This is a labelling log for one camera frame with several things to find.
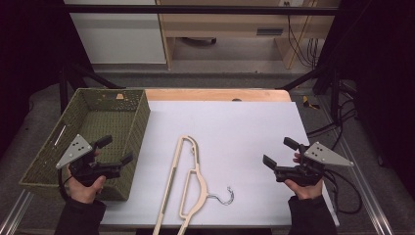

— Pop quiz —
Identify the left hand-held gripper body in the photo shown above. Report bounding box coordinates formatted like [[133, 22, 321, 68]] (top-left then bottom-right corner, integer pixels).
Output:
[[55, 133, 122, 188]]

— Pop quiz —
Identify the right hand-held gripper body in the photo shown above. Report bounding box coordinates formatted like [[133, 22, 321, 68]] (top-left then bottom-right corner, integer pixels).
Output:
[[273, 141, 355, 188]]

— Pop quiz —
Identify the olive green woven basket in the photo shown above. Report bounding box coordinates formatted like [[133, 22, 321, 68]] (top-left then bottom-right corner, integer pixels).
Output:
[[19, 87, 152, 202]]

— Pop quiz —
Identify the person's right hand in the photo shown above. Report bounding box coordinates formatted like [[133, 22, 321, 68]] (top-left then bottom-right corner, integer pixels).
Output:
[[283, 179, 325, 201]]

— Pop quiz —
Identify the person's left hand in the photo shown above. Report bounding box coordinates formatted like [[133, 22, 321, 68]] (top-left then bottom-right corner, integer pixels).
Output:
[[66, 165, 108, 205]]

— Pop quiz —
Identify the white table mat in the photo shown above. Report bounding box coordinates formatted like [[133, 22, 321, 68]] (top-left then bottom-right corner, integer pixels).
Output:
[[100, 100, 341, 228]]

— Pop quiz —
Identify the yellow and black tool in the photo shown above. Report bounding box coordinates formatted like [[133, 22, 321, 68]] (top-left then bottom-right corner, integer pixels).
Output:
[[301, 95, 321, 111]]

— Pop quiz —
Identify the black metal stand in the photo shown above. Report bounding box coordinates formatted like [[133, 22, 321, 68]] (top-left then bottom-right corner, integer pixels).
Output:
[[58, 62, 125, 114], [277, 63, 343, 122]]

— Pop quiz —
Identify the dark curtain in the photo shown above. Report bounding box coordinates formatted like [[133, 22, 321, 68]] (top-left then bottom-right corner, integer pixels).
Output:
[[316, 0, 415, 199], [0, 0, 93, 160]]

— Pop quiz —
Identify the white cabinet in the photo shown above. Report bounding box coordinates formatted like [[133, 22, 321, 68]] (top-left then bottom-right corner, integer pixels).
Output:
[[63, 0, 167, 66]]

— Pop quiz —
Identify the light wooden desk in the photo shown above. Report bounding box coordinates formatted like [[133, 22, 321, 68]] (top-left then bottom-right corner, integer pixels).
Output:
[[156, 0, 341, 71]]

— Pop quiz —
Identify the dark object under desk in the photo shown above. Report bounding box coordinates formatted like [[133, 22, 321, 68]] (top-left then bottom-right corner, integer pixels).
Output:
[[180, 36, 217, 47]]

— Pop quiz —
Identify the white power strip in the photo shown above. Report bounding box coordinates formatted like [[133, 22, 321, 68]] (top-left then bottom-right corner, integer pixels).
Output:
[[278, 0, 304, 8]]

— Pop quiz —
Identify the black floor cable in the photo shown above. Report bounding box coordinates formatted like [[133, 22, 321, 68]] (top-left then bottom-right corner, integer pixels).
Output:
[[306, 97, 359, 138]]

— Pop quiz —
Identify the left hand-held gripper black cable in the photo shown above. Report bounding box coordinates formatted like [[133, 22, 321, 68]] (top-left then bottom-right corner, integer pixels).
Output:
[[57, 168, 72, 201]]

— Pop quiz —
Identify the hand-held gripper black cable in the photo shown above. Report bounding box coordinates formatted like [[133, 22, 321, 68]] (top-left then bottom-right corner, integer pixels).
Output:
[[322, 167, 364, 215], [57, 168, 72, 201]]

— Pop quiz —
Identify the right hand-held gripper black cable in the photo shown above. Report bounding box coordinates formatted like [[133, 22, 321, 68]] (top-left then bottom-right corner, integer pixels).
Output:
[[322, 167, 364, 215]]

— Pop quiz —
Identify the aluminium rail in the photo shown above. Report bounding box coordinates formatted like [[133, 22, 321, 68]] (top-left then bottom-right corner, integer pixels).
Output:
[[0, 190, 34, 235], [317, 94, 396, 235]]

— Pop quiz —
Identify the black hanging cable bundle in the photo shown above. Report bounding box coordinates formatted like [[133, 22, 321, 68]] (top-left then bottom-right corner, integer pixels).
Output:
[[307, 37, 322, 69]]

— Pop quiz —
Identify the grey drawer handle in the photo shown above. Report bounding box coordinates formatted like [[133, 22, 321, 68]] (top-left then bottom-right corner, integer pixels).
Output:
[[255, 27, 285, 36]]

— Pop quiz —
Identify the black horizontal frame bar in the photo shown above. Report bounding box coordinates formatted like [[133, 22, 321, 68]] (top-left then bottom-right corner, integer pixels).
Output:
[[63, 4, 341, 17]]

